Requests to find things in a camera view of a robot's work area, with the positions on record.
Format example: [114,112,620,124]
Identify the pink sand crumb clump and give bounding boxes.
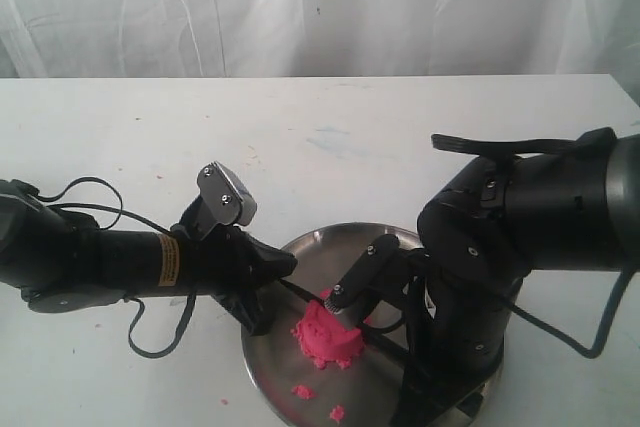
[291,384,316,400]
[329,405,345,424]

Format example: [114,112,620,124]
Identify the round steel plate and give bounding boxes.
[240,222,504,427]

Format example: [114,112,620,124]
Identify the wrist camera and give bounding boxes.
[196,161,257,230]
[329,234,400,310]

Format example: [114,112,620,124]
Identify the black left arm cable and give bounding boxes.
[37,176,197,361]

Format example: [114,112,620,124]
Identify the white backdrop curtain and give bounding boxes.
[1,0,639,98]

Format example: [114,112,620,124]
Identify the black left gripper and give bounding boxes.
[171,199,298,336]

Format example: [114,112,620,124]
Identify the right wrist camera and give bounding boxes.
[329,234,400,310]

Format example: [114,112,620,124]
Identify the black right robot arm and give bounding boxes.
[391,128,639,426]

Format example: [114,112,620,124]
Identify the pink sand lump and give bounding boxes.
[290,289,365,370]

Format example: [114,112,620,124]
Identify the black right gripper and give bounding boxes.
[389,266,521,427]

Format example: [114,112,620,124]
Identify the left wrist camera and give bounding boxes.
[196,161,257,230]

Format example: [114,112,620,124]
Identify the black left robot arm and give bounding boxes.
[1,180,297,335]

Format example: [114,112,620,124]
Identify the black knife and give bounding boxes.
[279,279,410,364]

